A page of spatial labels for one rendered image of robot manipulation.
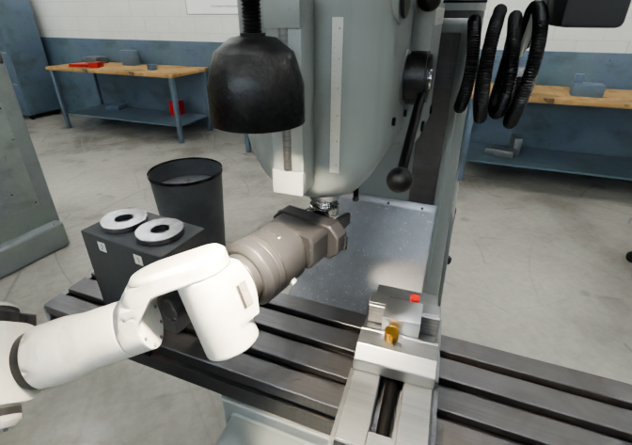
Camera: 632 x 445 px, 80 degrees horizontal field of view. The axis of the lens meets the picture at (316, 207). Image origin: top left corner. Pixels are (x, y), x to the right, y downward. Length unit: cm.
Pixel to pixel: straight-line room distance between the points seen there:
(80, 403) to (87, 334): 167
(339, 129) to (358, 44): 9
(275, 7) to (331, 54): 7
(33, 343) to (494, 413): 65
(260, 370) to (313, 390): 10
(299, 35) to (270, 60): 14
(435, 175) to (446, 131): 10
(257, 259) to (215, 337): 10
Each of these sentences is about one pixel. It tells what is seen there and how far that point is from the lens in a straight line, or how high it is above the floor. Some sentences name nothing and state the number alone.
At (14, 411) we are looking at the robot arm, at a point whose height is 117.
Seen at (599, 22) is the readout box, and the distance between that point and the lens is 72.
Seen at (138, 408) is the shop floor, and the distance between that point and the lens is 202.
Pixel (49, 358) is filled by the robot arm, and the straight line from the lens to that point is 51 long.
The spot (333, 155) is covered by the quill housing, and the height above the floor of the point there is 138.
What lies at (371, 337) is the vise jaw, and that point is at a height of 107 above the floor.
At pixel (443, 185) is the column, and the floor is 117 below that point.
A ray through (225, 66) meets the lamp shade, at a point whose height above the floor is 150.
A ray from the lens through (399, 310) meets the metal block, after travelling 66.
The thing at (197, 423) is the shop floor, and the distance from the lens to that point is 190.
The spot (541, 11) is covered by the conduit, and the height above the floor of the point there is 154.
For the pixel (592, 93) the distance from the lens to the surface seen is 423.
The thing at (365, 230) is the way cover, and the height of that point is 104.
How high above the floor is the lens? 153
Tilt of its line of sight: 27 degrees down
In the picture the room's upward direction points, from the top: straight up
